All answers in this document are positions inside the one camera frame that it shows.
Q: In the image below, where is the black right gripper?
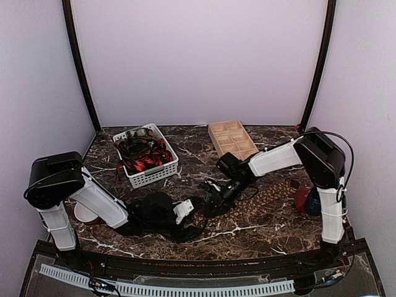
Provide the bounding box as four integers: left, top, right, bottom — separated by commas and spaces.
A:
204, 178, 251, 220

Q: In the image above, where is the brown floral tie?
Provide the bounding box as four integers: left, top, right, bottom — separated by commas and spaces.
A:
187, 179, 301, 232

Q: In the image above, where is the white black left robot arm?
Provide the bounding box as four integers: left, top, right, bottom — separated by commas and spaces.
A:
24, 151, 205, 270

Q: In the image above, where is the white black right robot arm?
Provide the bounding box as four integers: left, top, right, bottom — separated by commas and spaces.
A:
205, 127, 351, 269

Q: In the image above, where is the wooden compartment tray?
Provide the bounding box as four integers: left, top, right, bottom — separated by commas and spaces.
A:
208, 120, 259, 161

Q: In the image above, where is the white perforated plastic basket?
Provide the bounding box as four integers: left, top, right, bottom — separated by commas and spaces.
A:
113, 124, 179, 189

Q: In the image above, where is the orange navy striped tie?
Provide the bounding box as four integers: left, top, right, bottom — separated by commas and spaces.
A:
114, 139, 174, 181

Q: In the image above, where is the red saucer plate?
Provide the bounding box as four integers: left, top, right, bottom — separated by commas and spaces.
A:
294, 187, 311, 214

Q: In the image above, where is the blue mug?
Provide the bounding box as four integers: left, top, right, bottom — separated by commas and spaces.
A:
304, 187, 321, 217

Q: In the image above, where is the orange white bowl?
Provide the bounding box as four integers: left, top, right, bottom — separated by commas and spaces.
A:
74, 202, 100, 225

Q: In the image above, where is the green patterned tie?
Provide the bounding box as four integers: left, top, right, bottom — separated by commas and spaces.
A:
126, 127, 155, 141

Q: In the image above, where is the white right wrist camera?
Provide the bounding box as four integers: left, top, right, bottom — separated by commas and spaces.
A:
200, 179, 222, 194

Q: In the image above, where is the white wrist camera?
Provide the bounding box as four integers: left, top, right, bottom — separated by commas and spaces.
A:
173, 199, 194, 225
200, 179, 222, 194

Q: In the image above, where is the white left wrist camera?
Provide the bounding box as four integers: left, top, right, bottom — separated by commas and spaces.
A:
173, 199, 194, 225

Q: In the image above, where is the white slotted cable duct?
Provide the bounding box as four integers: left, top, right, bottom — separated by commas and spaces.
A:
39, 263, 296, 297

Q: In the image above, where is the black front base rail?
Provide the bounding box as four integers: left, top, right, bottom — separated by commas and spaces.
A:
30, 239, 372, 282

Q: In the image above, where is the black right frame post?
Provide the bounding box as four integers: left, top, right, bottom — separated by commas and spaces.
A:
298, 0, 337, 133

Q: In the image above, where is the black frame post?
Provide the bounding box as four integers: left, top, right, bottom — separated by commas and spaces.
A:
61, 0, 101, 133
298, 0, 337, 133

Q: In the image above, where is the black left frame post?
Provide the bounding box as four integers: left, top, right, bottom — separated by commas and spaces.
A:
61, 0, 101, 133

